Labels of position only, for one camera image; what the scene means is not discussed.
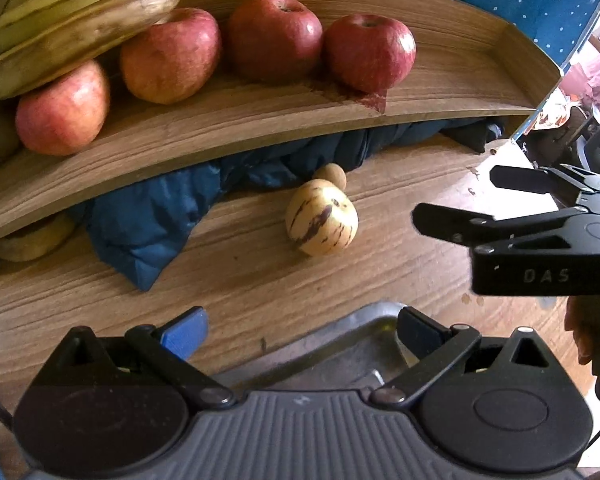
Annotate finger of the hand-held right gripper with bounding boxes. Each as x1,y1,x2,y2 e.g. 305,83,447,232
489,164,600,197
412,203,595,249

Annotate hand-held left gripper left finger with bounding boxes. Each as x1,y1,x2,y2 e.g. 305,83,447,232
55,306,234,409

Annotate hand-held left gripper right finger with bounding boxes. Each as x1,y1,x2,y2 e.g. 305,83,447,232
370,306,551,408

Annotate rectangular metal tray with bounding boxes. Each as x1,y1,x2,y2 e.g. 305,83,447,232
214,301,422,392

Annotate striped pepino melon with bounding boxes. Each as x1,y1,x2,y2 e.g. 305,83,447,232
285,179,360,257

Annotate person's right hand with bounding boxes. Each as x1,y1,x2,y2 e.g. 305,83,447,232
564,295,600,407

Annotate dark blue jacket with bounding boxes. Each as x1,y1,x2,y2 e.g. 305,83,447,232
67,117,504,292

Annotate small brown round fruit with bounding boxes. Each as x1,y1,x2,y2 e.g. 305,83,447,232
312,163,349,192

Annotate curved wooden shelf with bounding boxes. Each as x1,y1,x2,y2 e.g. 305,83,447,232
0,0,564,250

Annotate pale red apple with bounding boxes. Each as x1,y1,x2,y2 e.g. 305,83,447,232
15,59,112,157

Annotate dark red apple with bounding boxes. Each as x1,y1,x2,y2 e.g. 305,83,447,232
225,0,325,84

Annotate orange-red apple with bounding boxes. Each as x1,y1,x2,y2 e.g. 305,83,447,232
119,7,223,106

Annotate browned yellow banana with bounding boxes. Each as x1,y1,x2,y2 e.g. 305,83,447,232
0,0,181,100

